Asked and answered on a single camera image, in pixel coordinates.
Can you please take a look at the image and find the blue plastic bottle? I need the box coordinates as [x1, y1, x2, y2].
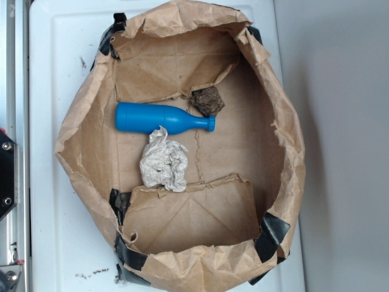
[115, 102, 216, 135]

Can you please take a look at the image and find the crumpled white paper ball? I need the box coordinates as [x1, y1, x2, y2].
[140, 126, 188, 192]

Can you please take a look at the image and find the brown rock chunk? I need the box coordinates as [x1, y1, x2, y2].
[191, 86, 225, 117]

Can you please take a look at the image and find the brown paper bag tray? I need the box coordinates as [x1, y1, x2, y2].
[55, 1, 306, 291]

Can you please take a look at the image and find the white plastic table board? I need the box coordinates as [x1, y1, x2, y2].
[28, 0, 306, 292]

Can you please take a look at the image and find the black metal bracket plate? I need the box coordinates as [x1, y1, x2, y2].
[0, 131, 16, 220]

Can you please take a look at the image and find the aluminium frame rail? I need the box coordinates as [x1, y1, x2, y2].
[1, 1, 32, 291]

